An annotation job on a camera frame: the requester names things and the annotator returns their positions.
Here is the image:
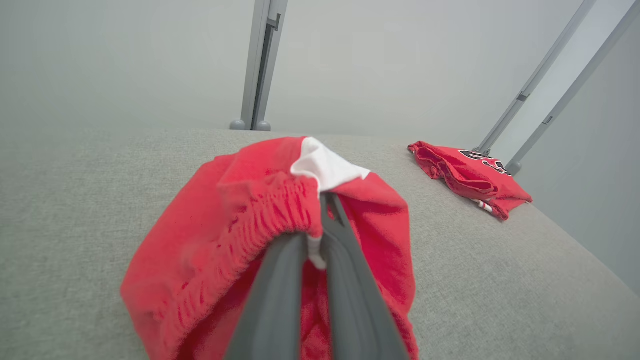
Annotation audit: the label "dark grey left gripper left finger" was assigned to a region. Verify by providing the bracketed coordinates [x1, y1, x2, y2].
[225, 232, 309, 360]

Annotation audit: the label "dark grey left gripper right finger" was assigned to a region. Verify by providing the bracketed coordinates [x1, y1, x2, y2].
[319, 192, 409, 360]

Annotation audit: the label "red shorts with white stripe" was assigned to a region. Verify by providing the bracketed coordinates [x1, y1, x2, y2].
[119, 135, 419, 360]

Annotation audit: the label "red white jersey shirt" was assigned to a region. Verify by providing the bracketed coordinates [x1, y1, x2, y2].
[407, 140, 534, 222]

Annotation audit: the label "grey double partition post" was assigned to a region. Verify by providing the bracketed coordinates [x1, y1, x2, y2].
[229, 0, 290, 132]

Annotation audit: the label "grey metal partition post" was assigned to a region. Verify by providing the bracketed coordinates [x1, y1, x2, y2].
[504, 0, 640, 177]
[472, 0, 599, 156]

